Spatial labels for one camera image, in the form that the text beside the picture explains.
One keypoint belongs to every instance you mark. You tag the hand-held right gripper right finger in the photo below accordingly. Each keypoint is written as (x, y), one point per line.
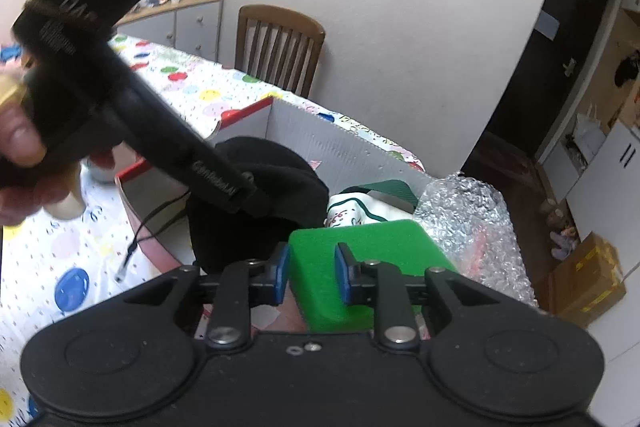
(343, 277)

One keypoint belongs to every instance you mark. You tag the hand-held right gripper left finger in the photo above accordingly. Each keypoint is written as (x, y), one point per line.
(282, 274)

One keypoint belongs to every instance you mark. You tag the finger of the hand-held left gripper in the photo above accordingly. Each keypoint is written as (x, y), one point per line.
(210, 167)

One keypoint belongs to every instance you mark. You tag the green sponge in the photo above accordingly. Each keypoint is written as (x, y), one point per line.
(311, 267)

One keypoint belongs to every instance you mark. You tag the festive print cloth bag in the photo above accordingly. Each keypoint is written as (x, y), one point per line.
(350, 212)

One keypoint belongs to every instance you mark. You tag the black fabric pouch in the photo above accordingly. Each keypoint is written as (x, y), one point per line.
(295, 187)

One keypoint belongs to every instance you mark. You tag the red cardboard box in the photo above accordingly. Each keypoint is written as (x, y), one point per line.
(320, 142)

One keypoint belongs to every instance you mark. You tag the clear bubble wrap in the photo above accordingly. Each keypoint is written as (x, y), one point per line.
(465, 217)

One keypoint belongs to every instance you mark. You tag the person's left hand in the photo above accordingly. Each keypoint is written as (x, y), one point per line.
(22, 137)

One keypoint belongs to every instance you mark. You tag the wooden side cabinet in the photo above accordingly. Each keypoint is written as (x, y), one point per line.
(195, 27)

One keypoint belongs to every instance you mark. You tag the wooden dining chair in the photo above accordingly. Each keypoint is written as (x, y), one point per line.
(280, 52)

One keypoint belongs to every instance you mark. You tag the polka dot tablecloth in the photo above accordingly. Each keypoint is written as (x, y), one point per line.
(75, 252)

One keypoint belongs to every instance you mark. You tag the pair of shoes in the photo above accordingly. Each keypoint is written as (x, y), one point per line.
(562, 237)

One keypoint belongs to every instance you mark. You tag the brown cardboard box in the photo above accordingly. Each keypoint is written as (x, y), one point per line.
(587, 282)

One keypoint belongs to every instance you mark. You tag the white lower cabinet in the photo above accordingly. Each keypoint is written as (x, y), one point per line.
(600, 207)

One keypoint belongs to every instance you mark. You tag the white tote bag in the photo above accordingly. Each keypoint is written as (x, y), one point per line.
(587, 134)

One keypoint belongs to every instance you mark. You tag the dark entrance door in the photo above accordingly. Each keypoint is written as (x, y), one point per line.
(565, 57)

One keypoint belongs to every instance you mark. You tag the black hanging bag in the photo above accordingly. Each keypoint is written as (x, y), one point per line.
(627, 69)

